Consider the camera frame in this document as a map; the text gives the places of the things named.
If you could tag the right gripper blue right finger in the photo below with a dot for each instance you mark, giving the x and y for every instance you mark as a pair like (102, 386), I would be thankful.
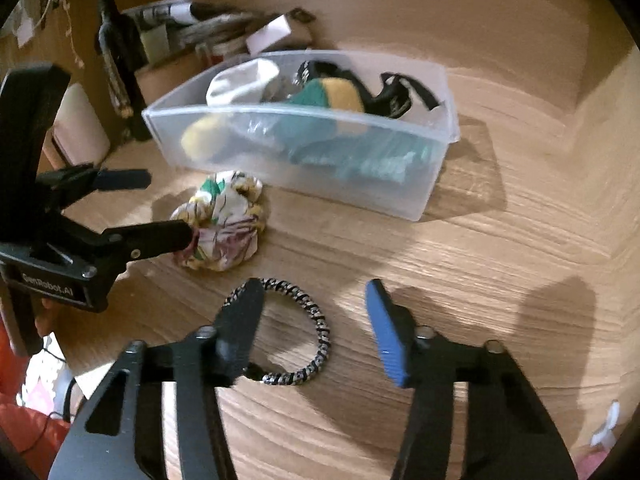
(393, 327)

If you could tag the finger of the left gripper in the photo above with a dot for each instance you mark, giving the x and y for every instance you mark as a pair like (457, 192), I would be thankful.
(148, 240)
(122, 180)

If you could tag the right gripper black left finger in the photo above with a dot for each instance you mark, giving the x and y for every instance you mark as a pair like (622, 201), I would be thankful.
(236, 327)

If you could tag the floral fabric scrunchie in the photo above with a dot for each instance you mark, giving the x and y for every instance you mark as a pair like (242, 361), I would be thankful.
(226, 219)

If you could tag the white cloth pouch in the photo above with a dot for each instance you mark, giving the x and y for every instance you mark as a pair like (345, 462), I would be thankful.
(246, 83)

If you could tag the person's left hand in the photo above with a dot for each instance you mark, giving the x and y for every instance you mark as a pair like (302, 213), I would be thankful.
(45, 320)

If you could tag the brown cardboard tube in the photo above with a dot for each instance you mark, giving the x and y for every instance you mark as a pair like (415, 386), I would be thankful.
(77, 136)

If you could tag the dark wine bottle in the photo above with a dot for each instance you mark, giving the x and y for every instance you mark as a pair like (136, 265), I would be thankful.
(119, 44)

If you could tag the stack of magazines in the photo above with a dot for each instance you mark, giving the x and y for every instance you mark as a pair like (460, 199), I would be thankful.
(170, 26)

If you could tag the red left sleeve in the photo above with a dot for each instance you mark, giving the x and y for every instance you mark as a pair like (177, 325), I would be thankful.
(36, 434)

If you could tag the clear plastic storage box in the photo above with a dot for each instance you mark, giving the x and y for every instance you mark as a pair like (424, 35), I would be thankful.
(168, 117)

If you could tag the small white cardboard box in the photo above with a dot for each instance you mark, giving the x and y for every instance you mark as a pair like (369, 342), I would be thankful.
(282, 33)

